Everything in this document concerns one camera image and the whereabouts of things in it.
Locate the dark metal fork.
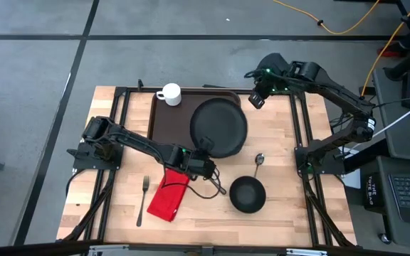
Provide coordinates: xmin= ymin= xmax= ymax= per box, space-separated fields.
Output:
xmin=136 ymin=175 xmax=151 ymax=228

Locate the metal spoon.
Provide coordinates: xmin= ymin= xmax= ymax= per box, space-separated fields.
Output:
xmin=253 ymin=153 xmax=266 ymax=178

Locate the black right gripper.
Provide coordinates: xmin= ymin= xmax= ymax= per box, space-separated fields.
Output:
xmin=244 ymin=53 xmax=293 ymax=110

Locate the dark metal knife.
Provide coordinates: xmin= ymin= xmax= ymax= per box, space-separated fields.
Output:
xmin=210 ymin=177 xmax=228 ymax=196

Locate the yellow cable with plug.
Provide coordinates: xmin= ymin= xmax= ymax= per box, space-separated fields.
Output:
xmin=359 ymin=0 xmax=410 ymax=99

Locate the black round plate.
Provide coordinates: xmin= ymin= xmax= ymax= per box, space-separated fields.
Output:
xmin=189 ymin=97 xmax=248 ymax=159

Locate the black metal table frame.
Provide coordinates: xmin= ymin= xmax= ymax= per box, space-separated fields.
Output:
xmin=57 ymin=78 xmax=359 ymax=250

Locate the black round bowl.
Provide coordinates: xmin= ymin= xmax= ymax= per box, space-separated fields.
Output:
xmin=229 ymin=176 xmax=267 ymax=214

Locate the dark brown plastic tray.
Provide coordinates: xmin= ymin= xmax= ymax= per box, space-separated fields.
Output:
xmin=147 ymin=90 xmax=243 ymax=152

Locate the black camera rig bar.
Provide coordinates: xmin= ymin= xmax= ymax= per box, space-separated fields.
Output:
xmin=0 ymin=240 xmax=410 ymax=256

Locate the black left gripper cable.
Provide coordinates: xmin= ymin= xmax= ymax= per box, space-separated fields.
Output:
xmin=162 ymin=166 xmax=224 ymax=200

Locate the person's shoe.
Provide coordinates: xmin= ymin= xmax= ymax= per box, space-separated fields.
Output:
xmin=376 ymin=44 xmax=405 ymax=58

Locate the white cable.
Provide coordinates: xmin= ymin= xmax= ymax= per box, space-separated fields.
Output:
xmin=347 ymin=105 xmax=410 ymax=152

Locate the yellow looped floor cable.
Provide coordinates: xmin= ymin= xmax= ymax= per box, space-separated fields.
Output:
xmin=271 ymin=0 xmax=382 ymax=36

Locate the red cloth napkin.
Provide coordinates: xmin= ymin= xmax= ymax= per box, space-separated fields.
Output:
xmin=147 ymin=169 xmax=191 ymax=223

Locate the white paper sheet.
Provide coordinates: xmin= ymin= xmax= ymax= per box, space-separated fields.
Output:
xmin=342 ymin=169 xmax=362 ymax=190

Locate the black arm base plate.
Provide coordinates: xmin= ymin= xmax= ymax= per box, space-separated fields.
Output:
xmin=66 ymin=142 xmax=122 ymax=171
xmin=295 ymin=145 xmax=347 ymax=175

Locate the white ceramic mug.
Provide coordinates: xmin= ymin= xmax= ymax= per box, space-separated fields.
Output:
xmin=155 ymin=82 xmax=182 ymax=107

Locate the black tote bag box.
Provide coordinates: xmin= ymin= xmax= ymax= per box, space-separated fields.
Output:
xmin=364 ymin=172 xmax=387 ymax=214

